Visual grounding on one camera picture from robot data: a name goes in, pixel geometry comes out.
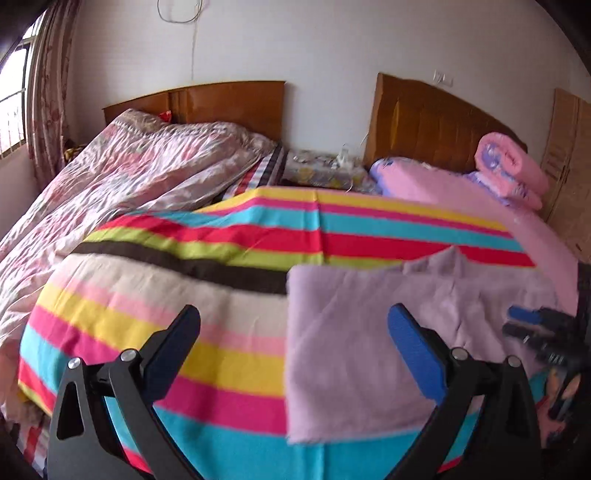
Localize wooden plain headboard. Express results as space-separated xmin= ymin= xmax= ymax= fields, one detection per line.
xmin=102 ymin=80 xmax=287 ymax=141

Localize barred window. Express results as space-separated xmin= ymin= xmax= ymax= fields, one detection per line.
xmin=0 ymin=14 xmax=47 ymax=160

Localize light wooden wardrobe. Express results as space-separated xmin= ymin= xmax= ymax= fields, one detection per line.
xmin=540 ymin=88 xmax=591 ymax=259

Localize wooden ribbed headboard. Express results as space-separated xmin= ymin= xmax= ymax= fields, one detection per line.
xmin=364 ymin=72 xmax=527 ymax=174

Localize pink floral curtain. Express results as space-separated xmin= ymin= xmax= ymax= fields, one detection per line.
xmin=25 ymin=0 xmax=81 ymax=185

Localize pink floral quilt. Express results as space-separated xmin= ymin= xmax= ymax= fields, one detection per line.
xmin=0 ymin=108 xmax=280 ymax=421

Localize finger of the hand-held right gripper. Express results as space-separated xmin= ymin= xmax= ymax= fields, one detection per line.
xmin=507 ymin=305 xmax=578 ymax=328
xmin=502 ymin=322 xmax=573 ymax=348

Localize nightstand with floral cover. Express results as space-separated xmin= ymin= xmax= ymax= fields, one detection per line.
xmin=281 ymin=148 xmax=370 ymax=192

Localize air conditioner power cord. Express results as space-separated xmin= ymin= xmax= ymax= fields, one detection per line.
xmin=157 ymin=0 xmax=204 ymax=24

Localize rolled pink quilt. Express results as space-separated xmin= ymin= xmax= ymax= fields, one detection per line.
xmin=475 ymin=132 xmax=550 ymax=210

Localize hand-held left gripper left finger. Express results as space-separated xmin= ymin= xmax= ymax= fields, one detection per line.
xmin=46 ymin=305 xmax=202 ymax=480

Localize striped colourful blanket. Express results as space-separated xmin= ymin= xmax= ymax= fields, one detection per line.
xmin=17 ymin=185 xmax=555 ymax=480

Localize red checked bed sheet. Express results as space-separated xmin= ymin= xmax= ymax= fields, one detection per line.
xmin=14 ymin=411 xmax=51 ymax=476

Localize thin white wall cord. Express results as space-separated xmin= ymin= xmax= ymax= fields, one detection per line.
xmin=190 ymin=0 xmax=204 ymax=81

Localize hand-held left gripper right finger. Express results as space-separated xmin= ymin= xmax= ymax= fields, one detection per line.
xmin=388 ymin=303 xmax=541 ymax=480

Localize purple floral pillow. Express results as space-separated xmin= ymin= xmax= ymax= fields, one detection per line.
xmin=464 ymin=171 xmax=513 ymax=206

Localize pink bed sheet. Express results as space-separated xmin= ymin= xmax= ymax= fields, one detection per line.
xmin=369 ymin=157 xmax=580 ymax=296

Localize lilac pants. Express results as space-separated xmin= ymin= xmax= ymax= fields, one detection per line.
xmin=286 ymin=247 xmax=578 ymax=446

